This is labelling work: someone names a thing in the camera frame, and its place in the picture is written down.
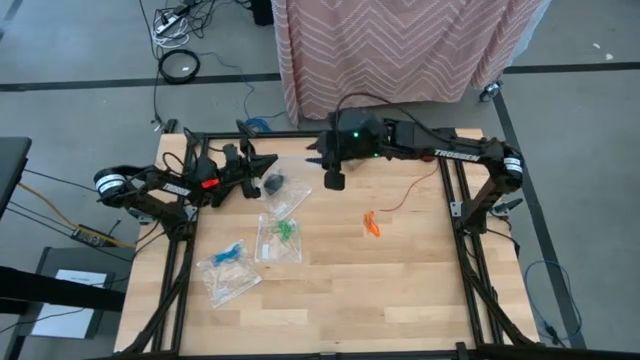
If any black power brick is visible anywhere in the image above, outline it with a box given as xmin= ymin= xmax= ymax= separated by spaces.
xmin=69 ymin=223 xmax=109 ymax=250

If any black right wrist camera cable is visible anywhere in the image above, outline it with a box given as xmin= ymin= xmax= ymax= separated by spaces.
xmin=333 ymin=92 xmax=451 ymax=146

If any grey floor mat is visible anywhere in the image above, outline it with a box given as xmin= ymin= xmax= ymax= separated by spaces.
xmin=30 ymin=246 xmax=137 ymax=341

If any white paper sheet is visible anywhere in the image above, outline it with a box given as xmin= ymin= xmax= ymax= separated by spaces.
xmin=30 ymin=269 xmax=109 ymax=340

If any black bar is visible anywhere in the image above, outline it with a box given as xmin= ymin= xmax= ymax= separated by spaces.
xmin=0 ymin=264 xmax=126 ymax=315

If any yellow floor cable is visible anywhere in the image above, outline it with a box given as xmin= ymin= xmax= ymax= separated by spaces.
xmin=18 ymin=182 xmax=135 ymax=250

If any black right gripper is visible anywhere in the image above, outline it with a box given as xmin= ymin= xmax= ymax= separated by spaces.
xmin=304 ymin=108 xmax=387 ymax=192

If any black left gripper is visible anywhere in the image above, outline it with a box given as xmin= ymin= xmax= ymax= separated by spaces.
xmin=219 ymin=142 xmax=280 ymax=201

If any black left wrist camera cable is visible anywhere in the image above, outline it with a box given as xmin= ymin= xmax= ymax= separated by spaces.
xmin=162 ymin=126 xmax=214 ymax=177

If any black floor box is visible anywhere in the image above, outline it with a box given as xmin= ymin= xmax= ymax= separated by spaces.
xmin=251 ymin=0 xmax=275 ymax=27

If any black side desk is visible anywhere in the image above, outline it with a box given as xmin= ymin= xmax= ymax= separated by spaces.
xmin=0 ymin=136 xmax=33 ymax=221

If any blue floor cable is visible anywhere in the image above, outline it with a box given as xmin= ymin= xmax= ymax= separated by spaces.
xmin=522 ymin=258 xmax=584 ymax=347

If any pink chevron curtain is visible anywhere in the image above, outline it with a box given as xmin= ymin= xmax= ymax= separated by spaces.
xmin=269 ymin=0 xmax=551 ymax=127

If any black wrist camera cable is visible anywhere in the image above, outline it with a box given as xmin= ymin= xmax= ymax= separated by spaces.
xmin=162 ymin=126 xmax=214 ymax=177
xmin=333 ymin=92 xmax=451 ymax=146

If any white power strip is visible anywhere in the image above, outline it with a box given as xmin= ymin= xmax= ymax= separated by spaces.
xmin=153 ymin=13 xmax=182 ymax=35

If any black aluminium table frame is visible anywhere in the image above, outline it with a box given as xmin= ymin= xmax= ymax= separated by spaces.
xmin=84 ymin=127 xmax=640 ymax=360

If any white cable coil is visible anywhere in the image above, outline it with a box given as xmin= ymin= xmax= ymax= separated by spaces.
xmin=151 ymin=27 xmax=192 ymax=50

